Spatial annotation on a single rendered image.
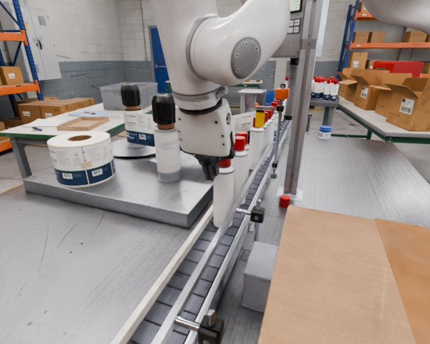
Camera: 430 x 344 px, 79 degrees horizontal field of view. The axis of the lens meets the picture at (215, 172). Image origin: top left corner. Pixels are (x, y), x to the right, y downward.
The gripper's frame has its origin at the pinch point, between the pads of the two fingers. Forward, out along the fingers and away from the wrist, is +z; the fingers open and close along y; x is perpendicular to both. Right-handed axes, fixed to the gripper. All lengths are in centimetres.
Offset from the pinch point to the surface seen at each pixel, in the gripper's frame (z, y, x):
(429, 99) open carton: 67, -96, -172
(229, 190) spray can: 10.2, -2.0, -4.1
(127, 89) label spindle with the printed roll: 9, 59, -52
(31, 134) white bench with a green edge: 52, 162, -62
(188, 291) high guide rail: 3.6, -4.2, 23.3
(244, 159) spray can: 10.8, -2.3, -17.0
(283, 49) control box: -7.8, -7.2, -48.7
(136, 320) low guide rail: 7.1, 3.1, 28.5
